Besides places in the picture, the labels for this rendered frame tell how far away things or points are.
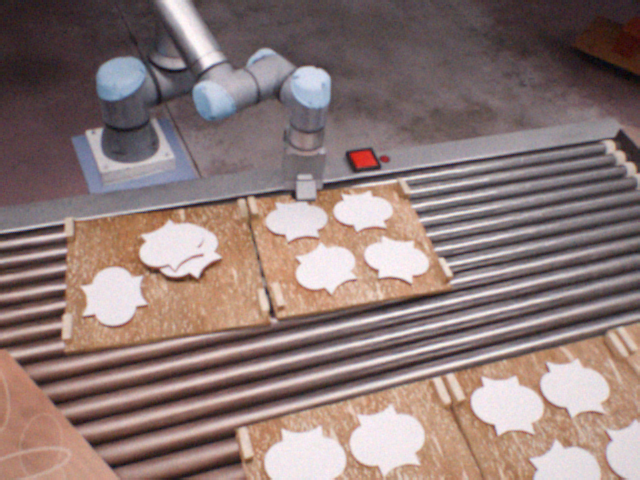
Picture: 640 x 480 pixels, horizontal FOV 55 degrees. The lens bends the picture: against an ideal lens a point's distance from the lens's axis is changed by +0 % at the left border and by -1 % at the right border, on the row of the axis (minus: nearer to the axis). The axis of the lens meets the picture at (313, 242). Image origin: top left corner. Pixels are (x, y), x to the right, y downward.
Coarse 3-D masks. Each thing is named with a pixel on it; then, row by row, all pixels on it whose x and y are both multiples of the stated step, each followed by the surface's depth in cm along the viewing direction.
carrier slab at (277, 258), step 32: (320, 192) 155; (352, 192) 156; (384, 192) 157; (256, 224) 146; (416, 224) 151; (288, 256) 140; (288, 288) 134; (352, 288) 136; (384, 288) 137; (416, 288) 138; (448, 288) 139
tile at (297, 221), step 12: (276, 204) 149; (288, 204) 149; (300, 204) 150; (276, 216) 146; (288, 216) 147; (300, 216) 147; (312, 216) 147; (324, 216) 148; (276, 228) 144; (288, 228) 144; (300, 228) 145; (312, 228) 145; (288, 240) 142
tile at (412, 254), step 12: (384, 240) 145; (372, 252) 142; (384, 252) 142; (396, 252) 143; (408, 252) 143; (420, 252) 143; (372, 264) 139; (384, 264) 140; (396, 264) 140; (408, 264) 140; (420, 264) 141; (384, 276) 138; (396, 276) 138; (408, 276) 138
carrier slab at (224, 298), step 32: (96, 224) 141; (128, 224) 142; (160, 224) 143; (224, 224) 145; (96, 256) 135; (128, 256) 136; (224, 256) 139; (256, 256) 140; (160, 288) 131; (192, 288) 132; (224, 288) 133; (256, 288) 134; (96, 320) 125; (160, 320) 126; (192, 320) 127; (224, 320) 127; (256, 320) 128
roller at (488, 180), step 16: (576, 160) 175; (592, 160) 176; (608, 160) 177; (624, 160) 179; (480, 176) 167; (496, 176) 168; (512, 176) 169; (528, 176) 170; (544, 176) 172; (416, 192) 161; (432, 192) 162; (448, 192) 164; (0, 256) 135; (16, 256) 135; (32, 256) 136; (48, 256) 137; (64, 256) 138
